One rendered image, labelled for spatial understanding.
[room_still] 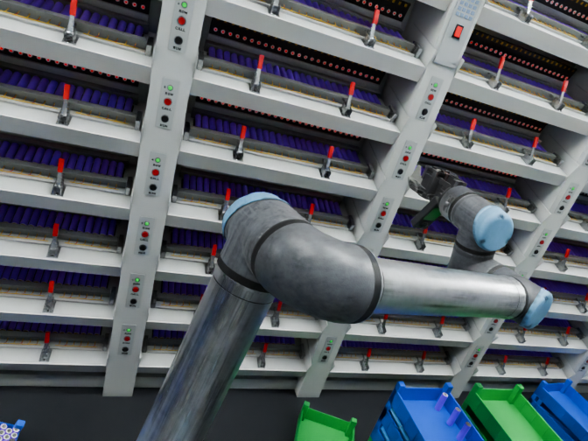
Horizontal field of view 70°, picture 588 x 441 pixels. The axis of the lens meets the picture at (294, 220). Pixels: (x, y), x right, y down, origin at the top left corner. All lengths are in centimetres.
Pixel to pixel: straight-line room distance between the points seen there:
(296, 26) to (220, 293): 71
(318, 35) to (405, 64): 26
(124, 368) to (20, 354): 30
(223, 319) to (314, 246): 21
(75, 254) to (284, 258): 87
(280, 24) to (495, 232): 70
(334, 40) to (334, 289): 76
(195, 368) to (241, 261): 20
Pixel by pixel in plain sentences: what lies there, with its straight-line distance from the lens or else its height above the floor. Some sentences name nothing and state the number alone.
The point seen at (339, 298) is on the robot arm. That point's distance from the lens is 56.
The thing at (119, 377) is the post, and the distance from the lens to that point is 158.
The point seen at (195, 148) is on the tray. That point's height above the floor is 89.
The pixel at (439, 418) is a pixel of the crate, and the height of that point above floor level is 32.
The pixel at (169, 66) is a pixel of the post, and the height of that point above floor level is 109.
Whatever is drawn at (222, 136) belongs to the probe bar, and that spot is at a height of 93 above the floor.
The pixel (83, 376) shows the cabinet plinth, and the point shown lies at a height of 5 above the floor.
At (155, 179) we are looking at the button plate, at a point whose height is 79.
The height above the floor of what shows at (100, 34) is 111.
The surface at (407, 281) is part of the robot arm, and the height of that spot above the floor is 95.
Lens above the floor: 122
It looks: 22 degrees down
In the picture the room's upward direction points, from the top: 18 degrees clockwise
